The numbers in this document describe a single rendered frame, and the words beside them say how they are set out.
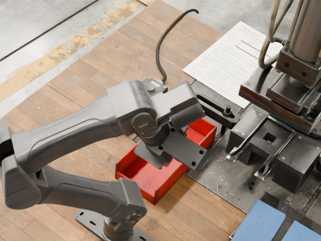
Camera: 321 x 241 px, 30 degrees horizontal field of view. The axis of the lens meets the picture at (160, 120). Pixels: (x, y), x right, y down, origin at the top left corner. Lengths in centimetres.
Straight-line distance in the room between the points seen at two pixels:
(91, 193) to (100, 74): 57
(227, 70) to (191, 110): 68
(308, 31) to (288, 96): 16
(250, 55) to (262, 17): 162
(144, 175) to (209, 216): 18
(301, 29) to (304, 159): 37
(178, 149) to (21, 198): 29
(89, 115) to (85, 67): 69
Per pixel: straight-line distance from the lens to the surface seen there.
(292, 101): 128
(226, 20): 332
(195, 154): 108
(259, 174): 139
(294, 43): 122
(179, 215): 139
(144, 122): 100
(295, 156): 144
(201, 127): 152
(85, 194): 115
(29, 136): 103
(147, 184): 142
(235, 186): 146
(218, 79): 168
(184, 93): 104
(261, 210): 140
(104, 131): 100
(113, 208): 120
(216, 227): 139
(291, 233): 139
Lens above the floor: 207
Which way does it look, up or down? 49 degrees down
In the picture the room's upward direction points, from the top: 7 degrees clockwise
